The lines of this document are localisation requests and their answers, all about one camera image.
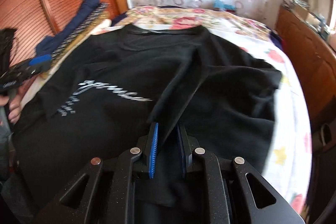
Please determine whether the navy blue folded blanket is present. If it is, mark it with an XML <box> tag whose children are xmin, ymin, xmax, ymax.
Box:
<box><xmin>35</xmin><ymin>0</ymin><xmax>100</xmax><ymax>56</ymax></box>

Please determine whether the stack of folded papers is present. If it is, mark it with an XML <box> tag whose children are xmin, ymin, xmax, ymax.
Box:
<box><xmin>288</xmin><ymin>0</ymin><xmax>310</xmax><ymax>9</ymax></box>

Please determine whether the patterned medallion folded quilt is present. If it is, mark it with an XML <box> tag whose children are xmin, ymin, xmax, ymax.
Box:
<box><xmin>48</xmin><ymin>2</ymin><xmax>109</xmax><ymax>67</ymax></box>

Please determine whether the person's left hand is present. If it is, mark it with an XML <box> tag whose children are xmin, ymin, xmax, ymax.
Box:
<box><xmin>0</xmin><ymin>92</ymin><xmax>22</xmax><ymax>124</ymax></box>

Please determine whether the black printed t-shirt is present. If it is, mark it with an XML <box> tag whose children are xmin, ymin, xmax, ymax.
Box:
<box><xmin>11</xmin><ymin>23</ymin><xmax>284</xmax><ymax>209</ymax></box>

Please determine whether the white flower print bedsheet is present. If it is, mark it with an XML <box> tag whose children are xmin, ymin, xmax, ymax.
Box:
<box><xmin>20</xmin><ymin>17</ymin><xmax>313</xmax><ymax>221</ymax></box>

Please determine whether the cardboard box on counter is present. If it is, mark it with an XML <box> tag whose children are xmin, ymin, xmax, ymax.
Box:
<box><xmin>295</xmin><ymin>6</ymin><xmax>319</xmax><ymax>25</ymax></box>

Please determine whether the wooden cabinet counter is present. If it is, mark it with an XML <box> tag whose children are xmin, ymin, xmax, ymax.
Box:
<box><xmin>275</xmin><ymin>5</ymin><xmax>335</xmax><ymax>132</ymax></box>

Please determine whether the large rose floral blanket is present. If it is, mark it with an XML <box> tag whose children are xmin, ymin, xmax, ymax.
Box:
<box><xmin>116</xmin><ymin>6</ymin><xmax>270</xmax><ymax>41</ymax></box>

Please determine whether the blue tissue pack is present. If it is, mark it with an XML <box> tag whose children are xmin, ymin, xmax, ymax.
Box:
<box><xmin>213</xmin><ymin>0</ymin><xmax>236</xmax><ymax>11</ymax></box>

